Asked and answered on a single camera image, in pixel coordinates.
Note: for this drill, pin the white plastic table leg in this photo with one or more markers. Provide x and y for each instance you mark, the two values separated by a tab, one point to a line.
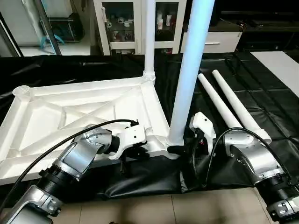
217	100
189	70
238	105
149	37

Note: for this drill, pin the white plastic table top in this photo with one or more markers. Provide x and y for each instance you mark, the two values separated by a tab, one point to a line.
70	107

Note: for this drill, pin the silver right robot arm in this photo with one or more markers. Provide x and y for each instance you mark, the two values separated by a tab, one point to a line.
257	158

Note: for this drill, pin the black table mat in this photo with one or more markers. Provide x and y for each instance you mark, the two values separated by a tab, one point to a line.
271	116

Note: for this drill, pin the white drawer unit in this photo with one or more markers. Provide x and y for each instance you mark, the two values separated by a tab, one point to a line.
219	42

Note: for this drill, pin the white flat board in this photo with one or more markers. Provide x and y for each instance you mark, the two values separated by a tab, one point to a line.
280	70

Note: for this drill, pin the white glass door cabinet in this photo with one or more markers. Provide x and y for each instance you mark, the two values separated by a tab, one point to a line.
126	23

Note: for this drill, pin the dark TV stand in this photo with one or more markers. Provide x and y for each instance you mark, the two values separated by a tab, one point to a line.
273	35

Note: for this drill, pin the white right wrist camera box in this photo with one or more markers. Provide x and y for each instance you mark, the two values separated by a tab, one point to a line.
203	126

